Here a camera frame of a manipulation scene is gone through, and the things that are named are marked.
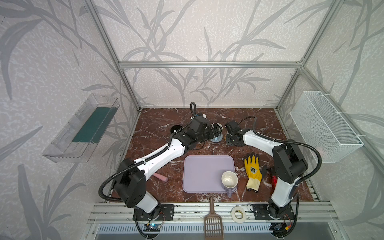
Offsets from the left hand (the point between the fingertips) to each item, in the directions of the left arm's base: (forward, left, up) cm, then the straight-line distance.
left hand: (219, 127), depth 79 cm
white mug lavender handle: (-21, -7, -22) cm, 31 cm away
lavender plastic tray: (-17, +8, -25) cm, 31 cm away
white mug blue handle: (-1, 0, +4) cm, 4 cm away
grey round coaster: (+7, -3, -23) cm, 24 cm away
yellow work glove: (-10, -21, -21) cm, 31 cm away
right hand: (+6, -10, -19) cm, 22 cm away
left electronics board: (-43, +33, -24) cm, 59 cm away
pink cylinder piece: (-21, +31, -21) cm, 43 cm away
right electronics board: (-42, -31, -27) cm, 59 cm away
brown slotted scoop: (-41, +3, -22) cm, 47 cm away
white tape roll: (-40, -8, -22) cm, 46 cm away
